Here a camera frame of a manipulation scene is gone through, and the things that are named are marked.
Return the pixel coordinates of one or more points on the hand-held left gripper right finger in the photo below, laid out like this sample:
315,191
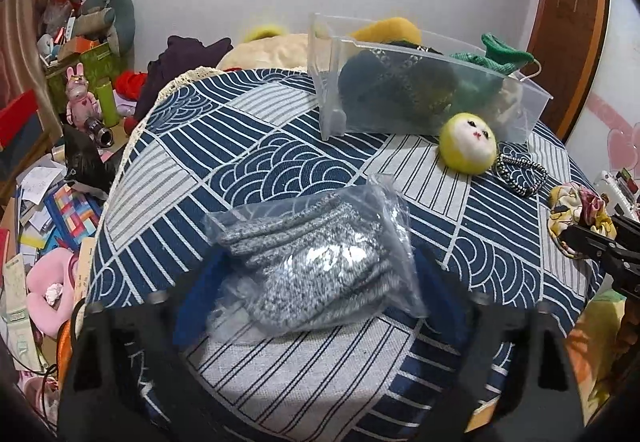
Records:
442,294

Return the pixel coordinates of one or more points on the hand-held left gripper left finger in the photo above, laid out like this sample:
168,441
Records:
200,294

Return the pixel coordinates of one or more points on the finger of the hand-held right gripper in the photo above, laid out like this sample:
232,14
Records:
587,242
627,227

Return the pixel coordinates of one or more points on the floral fabric scrunchie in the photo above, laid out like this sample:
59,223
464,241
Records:
575,209

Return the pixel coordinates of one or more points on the bagged grey knit socks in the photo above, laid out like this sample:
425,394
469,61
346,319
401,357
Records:
315,267

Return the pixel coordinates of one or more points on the clear plastic storage bin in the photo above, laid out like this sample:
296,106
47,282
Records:
415,87

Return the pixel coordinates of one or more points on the blue white patterned tablecloth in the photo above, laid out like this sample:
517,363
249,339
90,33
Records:
250,162

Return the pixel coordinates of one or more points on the pink plush toy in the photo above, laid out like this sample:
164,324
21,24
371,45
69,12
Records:
47,289

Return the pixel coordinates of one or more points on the colourful checked book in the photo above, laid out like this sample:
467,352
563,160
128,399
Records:
70,214

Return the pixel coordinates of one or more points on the yellow plush face ball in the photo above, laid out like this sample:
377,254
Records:
467,142

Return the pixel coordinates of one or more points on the black plastic bag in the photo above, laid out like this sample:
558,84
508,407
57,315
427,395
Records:
82,165

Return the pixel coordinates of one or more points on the wooden door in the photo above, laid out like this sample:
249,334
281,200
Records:
565,22

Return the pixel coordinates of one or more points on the green knit cloth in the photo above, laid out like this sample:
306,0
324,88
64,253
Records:
500,55

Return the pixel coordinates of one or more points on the green bottle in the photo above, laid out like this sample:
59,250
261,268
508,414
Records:
106,101

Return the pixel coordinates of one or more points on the dark green patterned cloth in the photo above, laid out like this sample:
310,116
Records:
395,82

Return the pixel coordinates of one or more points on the red cloth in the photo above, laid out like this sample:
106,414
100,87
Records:
131,85

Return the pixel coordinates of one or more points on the dark purple cloth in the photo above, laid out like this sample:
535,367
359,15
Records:
180,67

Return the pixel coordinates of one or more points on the pink bunny figure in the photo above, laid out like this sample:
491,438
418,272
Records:
80,95

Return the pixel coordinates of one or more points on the cream plush cushion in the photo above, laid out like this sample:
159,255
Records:
272,52

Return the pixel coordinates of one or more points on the green cardboard box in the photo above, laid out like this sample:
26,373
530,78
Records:
82,67

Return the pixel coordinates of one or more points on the yellow plush toy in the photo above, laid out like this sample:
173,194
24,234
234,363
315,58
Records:
387,30

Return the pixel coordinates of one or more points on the grey green plush pillow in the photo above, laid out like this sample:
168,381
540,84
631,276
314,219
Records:
112,15

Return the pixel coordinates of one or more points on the pink heart wall sticker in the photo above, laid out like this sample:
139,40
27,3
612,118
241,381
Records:
617,137

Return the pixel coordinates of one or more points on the silver camera lens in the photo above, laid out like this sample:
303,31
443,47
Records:
98,131

